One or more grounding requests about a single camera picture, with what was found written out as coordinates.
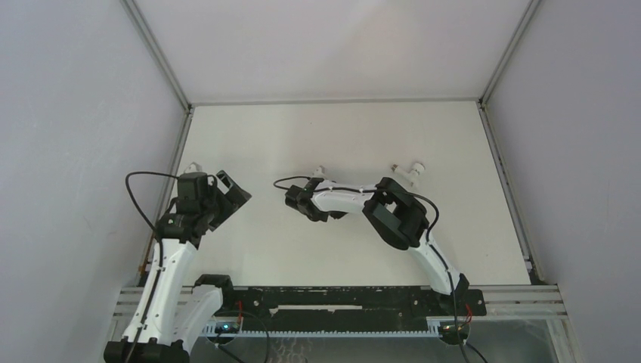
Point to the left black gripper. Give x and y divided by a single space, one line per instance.
229 205

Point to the white plastic water faucet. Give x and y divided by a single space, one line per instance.
412 175

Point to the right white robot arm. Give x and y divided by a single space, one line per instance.
403 219

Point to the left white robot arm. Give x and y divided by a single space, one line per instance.
161 331

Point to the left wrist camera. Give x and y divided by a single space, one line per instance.
193 167

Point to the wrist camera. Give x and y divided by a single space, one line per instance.
319 172
193 167

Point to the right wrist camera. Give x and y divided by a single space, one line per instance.
319 172

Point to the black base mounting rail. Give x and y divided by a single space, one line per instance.
358 308

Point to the white slotted cable duct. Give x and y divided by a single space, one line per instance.
225 329

